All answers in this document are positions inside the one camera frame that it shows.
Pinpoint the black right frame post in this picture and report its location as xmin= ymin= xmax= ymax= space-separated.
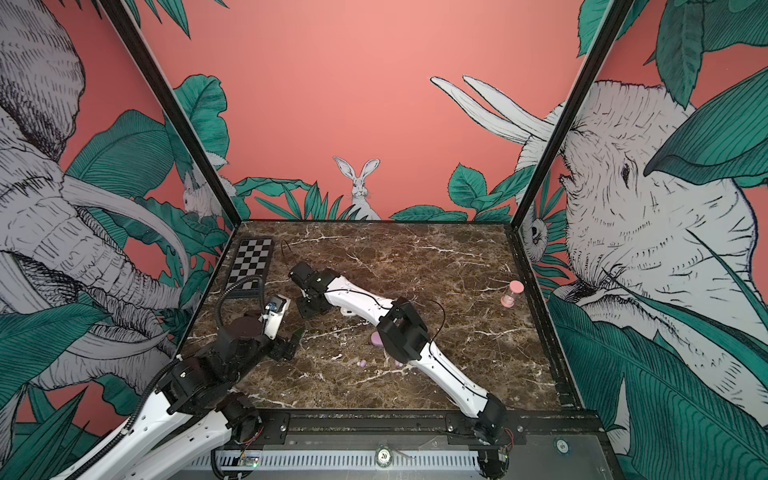
xmin=511 ymin=0 xmax=633 ymax=230

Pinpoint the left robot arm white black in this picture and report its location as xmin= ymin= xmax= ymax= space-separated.
xmin=58 ymin=295 xmax=303 ymax=479

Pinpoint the black frame post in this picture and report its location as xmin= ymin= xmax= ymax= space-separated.
xmin=511 ymin=0 xmax=633 ymax=230
xmin=99 ymin=0 xmax=242 ymax=228

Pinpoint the white perforated cable duct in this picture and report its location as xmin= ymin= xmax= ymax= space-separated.
xmin=216 ymin=450 xmax=480 ymax=472

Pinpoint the black left frame post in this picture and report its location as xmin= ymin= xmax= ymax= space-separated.
xmin=99 ymin=0 xmax=242 ymax=228

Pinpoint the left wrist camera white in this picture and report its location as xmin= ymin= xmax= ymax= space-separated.
xmin=261 ymin=295 xmax=291 ymax=340

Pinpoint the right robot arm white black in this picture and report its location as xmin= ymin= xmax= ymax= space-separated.
xmin=289 ymin=262 xmax=506 ymax=445

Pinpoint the black white checkerboard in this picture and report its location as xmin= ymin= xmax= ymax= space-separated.
xmin=225 ymin=236 xmax=275 ymax=298

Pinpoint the pink earbud charging case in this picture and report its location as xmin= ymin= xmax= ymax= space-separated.
xmin=370 ymin=332 xmax=383 ymax=347

